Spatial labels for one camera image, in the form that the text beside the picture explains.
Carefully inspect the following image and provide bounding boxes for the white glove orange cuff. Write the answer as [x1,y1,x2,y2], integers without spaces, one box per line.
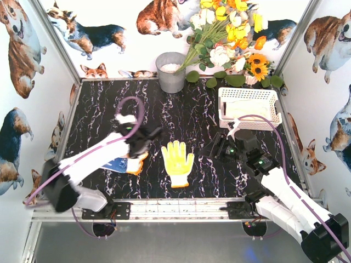
[126,152,149,176]

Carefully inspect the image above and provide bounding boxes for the yellow coated glove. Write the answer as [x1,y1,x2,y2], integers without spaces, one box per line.
[161,140,195,188]

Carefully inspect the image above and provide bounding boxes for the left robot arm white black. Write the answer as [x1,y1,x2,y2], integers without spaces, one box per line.
[41,123,162,213]

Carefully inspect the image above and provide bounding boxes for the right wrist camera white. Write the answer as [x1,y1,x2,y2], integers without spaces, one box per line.
[227,118,241,140]

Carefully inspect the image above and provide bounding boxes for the blue dotted glove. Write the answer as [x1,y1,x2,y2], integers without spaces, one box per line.
[100,158,128,173]

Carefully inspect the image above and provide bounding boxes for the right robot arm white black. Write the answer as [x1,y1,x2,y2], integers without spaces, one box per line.
[199,130,349,262]

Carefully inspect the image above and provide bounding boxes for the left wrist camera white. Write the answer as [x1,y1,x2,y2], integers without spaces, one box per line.
[115,113,137,127]

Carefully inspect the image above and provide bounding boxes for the white perforated storage basket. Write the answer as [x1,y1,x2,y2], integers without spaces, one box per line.
[218,87,282,131]

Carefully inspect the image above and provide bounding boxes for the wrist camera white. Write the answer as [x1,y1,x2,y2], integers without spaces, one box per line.
[227,118,241,140]
[115,113,137,127]

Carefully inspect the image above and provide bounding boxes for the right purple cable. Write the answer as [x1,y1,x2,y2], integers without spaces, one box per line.
[233,114,351,261]

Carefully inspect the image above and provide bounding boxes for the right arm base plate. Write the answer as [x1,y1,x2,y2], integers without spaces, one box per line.
[220,201,272,221]

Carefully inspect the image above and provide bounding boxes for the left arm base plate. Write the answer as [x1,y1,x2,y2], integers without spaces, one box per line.
[82,202,131,220]

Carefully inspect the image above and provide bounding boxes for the artificial flower bouquet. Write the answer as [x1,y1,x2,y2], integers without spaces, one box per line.
[177,1,283,88]

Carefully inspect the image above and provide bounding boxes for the grey metal bucket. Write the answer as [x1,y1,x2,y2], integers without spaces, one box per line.
[155,52,185,94]

